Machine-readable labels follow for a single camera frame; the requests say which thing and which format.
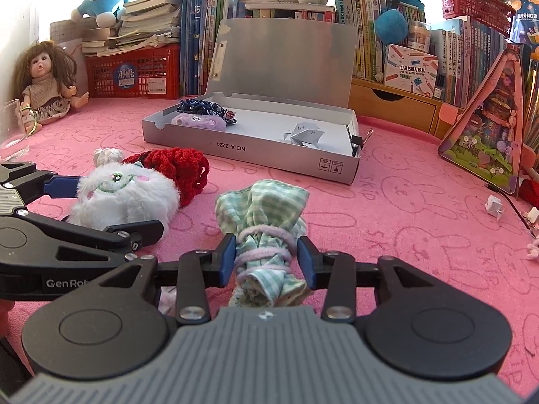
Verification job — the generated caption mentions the green gingham cloth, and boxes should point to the green gingham cloth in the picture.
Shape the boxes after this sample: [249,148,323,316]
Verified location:
[215,179,309,309]

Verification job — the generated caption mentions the brown-haired doll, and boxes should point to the brown-haired doll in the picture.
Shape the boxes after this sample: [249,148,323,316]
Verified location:
[11,41,90,126]

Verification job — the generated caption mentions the red knitted item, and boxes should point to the red knitted item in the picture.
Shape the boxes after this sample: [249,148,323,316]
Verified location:
[121,147,210,210]

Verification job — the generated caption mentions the row of colourful books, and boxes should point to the row of colourful books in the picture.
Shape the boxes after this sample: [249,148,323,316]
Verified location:
[332,0,427,81]

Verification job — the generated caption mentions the blue and white plush toy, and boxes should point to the blue and white plush toy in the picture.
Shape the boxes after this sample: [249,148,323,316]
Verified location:
[71,0,130,29]

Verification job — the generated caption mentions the red plastic crate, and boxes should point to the red plastic crate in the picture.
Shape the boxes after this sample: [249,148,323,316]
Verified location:
[85,45,181,99]

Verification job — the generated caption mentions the row of dark-spined books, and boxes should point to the row of dark-spined books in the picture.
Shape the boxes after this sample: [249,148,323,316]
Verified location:
[429,16,515,109]

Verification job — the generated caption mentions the red knitted cloth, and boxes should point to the red knitted cloth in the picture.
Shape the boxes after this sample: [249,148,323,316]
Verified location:
[517,176,539,203]

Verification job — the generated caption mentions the large paper origami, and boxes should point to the large paper origami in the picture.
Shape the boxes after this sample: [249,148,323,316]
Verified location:
[281,121,326,149]

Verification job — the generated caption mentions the grey gridded board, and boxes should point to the grey gridded board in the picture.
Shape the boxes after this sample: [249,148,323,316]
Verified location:
[49,19,86,58]

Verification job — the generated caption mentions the folded paper with pipe cleaners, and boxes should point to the folded paper with pipe cleaners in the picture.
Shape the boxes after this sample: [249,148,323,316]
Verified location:
[157,285,178,316]

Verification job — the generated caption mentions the row of tall blue books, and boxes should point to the row of tall blue books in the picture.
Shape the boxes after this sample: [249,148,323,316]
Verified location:
[181,0,237,96]

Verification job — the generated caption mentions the black binder clip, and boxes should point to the black binder clip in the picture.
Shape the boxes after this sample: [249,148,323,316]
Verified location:
[349,128,374,155]

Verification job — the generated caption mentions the clear glass cup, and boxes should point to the clear glass cup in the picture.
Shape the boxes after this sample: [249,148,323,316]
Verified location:
[0,98,31,161]

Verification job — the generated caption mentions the purple plush toy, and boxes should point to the purple plush toy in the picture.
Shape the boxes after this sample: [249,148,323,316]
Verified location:
[170,112,228,131]

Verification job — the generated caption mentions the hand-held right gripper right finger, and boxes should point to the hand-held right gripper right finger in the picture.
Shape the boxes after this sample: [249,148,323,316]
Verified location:
[297,236,427,324]

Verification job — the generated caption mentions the dark blue patterned scrunchie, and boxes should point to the dark blue patterned scrunchie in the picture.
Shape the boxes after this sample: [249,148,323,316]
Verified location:
[176,98,239,126]

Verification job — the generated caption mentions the pink printed table cloth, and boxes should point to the pink printed table cloth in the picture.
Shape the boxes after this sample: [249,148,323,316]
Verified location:
[0,95,539,393]

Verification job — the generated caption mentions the small white paper origami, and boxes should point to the small white paper origami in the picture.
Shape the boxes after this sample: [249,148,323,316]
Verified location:
[484,194,506,218]

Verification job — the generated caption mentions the pink triangular toy case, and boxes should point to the pink triangular toy case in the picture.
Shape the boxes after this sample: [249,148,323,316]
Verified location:
[437,48,526,195]

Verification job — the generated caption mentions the wooden drawer organizer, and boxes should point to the wooden drawer organizer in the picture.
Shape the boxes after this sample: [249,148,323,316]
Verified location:
[349,77,448,136]

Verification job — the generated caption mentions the thin upright picture books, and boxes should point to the thin upright picture books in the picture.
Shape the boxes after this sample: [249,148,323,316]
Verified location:
[521,56,539,157]

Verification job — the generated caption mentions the stack of worn books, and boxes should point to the stack of worn books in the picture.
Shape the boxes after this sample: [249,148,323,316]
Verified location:
[81,0,187,58]

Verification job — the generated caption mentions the white label printer box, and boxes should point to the white label printer box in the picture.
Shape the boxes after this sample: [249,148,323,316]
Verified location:
[382,44,440,98]

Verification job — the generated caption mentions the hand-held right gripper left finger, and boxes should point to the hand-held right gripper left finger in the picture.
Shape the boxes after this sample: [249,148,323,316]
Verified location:
[97,233,237,326]

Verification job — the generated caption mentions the grey cardboard box with lid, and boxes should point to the grey cardboard box with lid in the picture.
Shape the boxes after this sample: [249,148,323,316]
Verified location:
[142,18,361,185]

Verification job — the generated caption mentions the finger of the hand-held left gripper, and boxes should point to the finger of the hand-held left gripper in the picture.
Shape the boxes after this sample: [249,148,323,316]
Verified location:
[0,162,82,208]
[29,214,166,264]

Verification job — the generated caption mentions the white round container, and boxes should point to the white round container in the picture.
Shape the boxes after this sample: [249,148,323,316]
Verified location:
[406,21,433,52]

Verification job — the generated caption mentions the red plastic basket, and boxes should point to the red plastic basket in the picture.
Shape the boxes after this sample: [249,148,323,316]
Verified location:
[437,0,517,37]

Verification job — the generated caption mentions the white furry plush toy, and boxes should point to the white furry plush toy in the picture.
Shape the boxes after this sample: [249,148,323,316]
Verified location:
[66,147,183,237]

